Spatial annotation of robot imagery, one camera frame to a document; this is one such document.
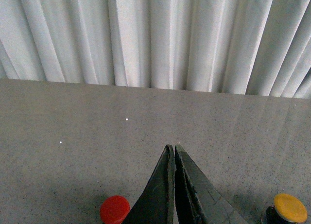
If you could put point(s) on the red push button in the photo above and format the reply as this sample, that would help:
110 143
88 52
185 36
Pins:
114 210

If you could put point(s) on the white pleated curtain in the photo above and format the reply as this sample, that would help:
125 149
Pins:
254 47

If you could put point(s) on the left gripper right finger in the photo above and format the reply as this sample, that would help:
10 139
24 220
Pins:
196 199

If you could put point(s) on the yellow push button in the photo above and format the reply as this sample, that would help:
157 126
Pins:
286 209

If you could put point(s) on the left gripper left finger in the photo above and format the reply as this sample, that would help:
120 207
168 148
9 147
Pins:
156 203

